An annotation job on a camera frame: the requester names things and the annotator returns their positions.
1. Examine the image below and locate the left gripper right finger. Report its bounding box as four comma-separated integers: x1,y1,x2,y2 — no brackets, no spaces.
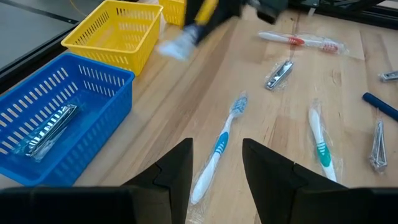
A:
242,138,358,224

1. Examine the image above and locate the small white toothpaste tube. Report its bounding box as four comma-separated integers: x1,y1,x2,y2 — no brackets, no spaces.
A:
157,24,200,62

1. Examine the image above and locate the red white toothbrush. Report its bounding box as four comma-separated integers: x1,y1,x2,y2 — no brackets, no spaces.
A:
257,30,349,56

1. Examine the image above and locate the teal white toothbrush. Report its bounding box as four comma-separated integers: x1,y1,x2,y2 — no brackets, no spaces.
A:
307,99,343,184

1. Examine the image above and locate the blue disposable razor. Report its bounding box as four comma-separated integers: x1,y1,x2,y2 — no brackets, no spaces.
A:
361,91,398,123

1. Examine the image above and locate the blue plastic basket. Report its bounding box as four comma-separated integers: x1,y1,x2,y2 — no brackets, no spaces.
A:
0,52,136,187

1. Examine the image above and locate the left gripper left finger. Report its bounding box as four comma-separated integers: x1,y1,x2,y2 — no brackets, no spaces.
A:
123,138,195,224

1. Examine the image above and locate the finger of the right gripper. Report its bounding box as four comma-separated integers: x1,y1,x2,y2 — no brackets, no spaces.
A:
185,0,205,30
194,0,243,44

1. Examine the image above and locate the yellow plastic basket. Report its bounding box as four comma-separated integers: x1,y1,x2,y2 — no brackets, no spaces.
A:
61,0,164,77
158,0,218,28

